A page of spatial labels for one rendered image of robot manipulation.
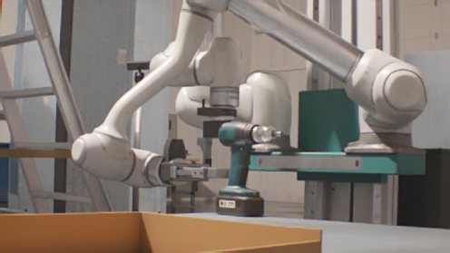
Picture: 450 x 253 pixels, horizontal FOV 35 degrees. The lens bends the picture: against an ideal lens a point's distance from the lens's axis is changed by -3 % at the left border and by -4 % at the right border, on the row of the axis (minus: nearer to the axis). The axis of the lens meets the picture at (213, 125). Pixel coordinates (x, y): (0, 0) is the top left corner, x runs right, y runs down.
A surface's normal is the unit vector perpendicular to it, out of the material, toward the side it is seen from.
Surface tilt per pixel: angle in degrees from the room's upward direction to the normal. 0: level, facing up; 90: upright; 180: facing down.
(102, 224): 90
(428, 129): 90
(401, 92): 93
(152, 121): 90
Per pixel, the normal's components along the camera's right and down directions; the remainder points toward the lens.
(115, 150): 0.64, 0.05
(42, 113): 0.38, -0.04
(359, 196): -0.73, -0.05
